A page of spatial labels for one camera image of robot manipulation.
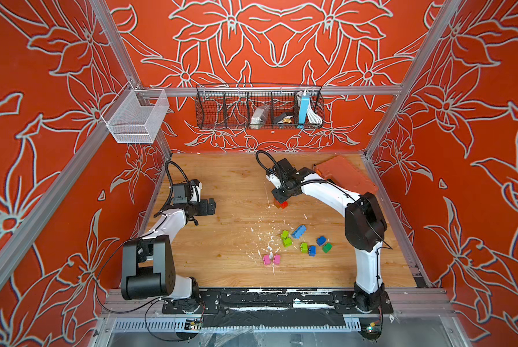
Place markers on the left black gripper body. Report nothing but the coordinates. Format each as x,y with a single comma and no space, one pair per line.
202,210

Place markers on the small red lego brick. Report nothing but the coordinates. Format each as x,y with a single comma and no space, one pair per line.
281,205

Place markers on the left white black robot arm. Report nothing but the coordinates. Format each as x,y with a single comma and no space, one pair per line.
148,267

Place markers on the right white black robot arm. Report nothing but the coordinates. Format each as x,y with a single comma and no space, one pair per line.
364,223

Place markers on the long blue lego brick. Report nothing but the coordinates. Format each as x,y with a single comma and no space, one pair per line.
299,232

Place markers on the dark green lego brick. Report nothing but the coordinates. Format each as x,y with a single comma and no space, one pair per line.
327,247

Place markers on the orange plastic tool case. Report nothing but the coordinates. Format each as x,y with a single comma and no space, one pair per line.
343,173

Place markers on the black item in basket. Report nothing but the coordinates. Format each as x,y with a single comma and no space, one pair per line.
283,119

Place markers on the grey plastic bag in basket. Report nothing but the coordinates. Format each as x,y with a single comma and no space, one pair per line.
260,117

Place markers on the light blue box in basket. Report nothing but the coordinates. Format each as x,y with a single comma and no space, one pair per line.
304,102

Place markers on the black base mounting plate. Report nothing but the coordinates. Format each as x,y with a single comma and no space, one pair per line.
283,307

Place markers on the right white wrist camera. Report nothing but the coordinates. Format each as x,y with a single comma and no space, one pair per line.
273,179

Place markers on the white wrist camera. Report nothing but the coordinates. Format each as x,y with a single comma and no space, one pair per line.
273,179
195,187

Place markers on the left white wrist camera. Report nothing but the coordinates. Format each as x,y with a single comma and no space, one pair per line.
195,187

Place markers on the black wire wall basket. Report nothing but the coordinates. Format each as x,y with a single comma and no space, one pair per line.
230,107

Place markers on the clear acrylic wall box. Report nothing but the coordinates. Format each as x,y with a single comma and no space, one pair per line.
137,119

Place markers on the white slotted cable duct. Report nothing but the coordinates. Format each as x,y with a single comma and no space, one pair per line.
156,325

